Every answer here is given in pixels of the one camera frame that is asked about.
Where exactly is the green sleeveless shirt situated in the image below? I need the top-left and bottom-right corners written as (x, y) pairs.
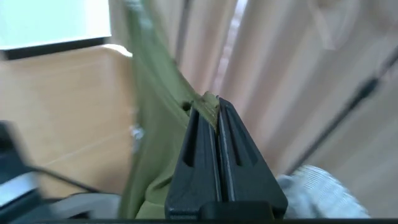
top-left (118, 0), bottom-right (221, 219)

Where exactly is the white laundry basket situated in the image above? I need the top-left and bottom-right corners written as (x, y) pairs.
top-left (275, 164), bottom-right (371, 219)

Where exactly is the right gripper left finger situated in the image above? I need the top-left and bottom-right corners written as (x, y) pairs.
top-left (164, 106), bottom-right (221, 219)

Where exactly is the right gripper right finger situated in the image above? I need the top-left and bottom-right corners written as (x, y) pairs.
top-left (216, 97), bottom-right (289, 219)

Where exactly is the black clothes rack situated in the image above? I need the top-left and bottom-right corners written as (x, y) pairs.
top-left (175, 0), bottom-right (398, 175)

